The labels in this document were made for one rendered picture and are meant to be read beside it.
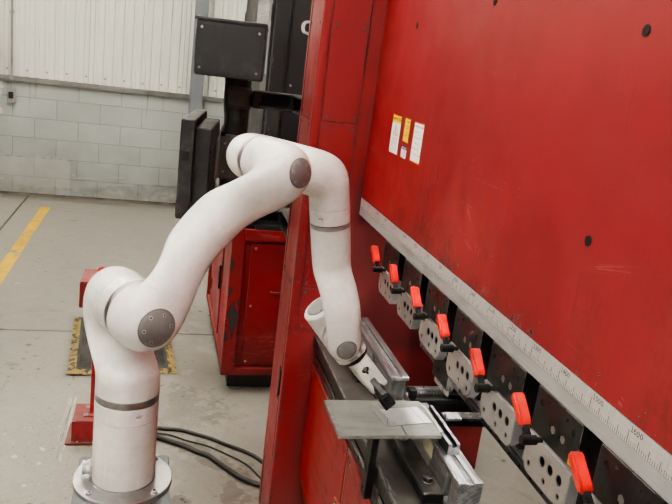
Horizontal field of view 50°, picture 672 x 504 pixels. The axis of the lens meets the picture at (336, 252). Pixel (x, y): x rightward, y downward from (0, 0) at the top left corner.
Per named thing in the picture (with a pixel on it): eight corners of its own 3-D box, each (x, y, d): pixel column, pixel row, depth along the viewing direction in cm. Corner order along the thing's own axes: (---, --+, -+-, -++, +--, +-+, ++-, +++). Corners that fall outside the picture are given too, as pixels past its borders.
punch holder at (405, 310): (395, 312, 207) (404, 257, 203) (423, 313, 209) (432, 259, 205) (411, 331, 193) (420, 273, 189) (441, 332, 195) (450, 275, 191)
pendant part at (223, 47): (193, 223, 311) (208, 20, 290) (250, 229, 314) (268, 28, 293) (178, 254, 263) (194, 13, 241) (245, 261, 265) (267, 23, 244)
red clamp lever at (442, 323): (436, 312, 166) (443, 349, 161) (452, 312, 167) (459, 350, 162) (433, 315, 168) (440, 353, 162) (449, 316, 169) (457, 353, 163)
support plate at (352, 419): (323, 403, 187) (323, 399, 186) (418, 404, 193) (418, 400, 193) (338, 439, 170) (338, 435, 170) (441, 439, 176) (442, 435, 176)
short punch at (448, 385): (430, 380, 187) (436, 347, 185) (437, 380, 188) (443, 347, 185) (444, 398, 178) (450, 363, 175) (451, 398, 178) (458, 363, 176)
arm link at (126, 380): (109, 416, 129) (114, 291, 123) (72, 375, 143) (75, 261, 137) (170, 402, 137) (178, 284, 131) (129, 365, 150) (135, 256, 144)
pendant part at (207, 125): (188, 194, 300) (194, 108, 291) (216, 197, 301) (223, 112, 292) (173, 218, 257) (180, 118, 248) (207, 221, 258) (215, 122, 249)
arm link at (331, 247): (365, 235, 149) (367, 362, 160) (344, 212, 163) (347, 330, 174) (323, 240, 147) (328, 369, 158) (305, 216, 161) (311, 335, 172)
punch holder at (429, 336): (417, 339, 189) (427, 279, 184) (447, 340, 191) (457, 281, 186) (437, 362, 174) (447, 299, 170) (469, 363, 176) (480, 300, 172)
